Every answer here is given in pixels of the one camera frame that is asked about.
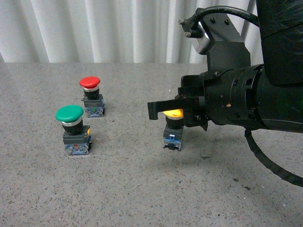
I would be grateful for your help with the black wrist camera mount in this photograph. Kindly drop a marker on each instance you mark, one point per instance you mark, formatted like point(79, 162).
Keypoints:
point(215, 36)

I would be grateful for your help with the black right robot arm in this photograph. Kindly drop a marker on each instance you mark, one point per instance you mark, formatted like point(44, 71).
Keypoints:
point(280, 87)

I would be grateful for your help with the white pleated curtain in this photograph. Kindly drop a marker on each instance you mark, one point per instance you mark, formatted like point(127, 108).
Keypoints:
point(125, 31)

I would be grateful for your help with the red push button switch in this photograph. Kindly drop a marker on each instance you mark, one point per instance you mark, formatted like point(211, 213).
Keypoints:
point(93, 100)

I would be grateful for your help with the green push button switch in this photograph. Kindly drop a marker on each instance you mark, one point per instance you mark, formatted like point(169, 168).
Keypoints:
point(77, 137)

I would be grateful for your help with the yellow push button switch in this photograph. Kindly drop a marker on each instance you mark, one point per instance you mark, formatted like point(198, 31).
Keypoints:
point(172, 136)

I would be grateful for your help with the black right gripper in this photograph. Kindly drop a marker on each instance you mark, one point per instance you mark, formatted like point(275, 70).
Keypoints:
point(230, 99)

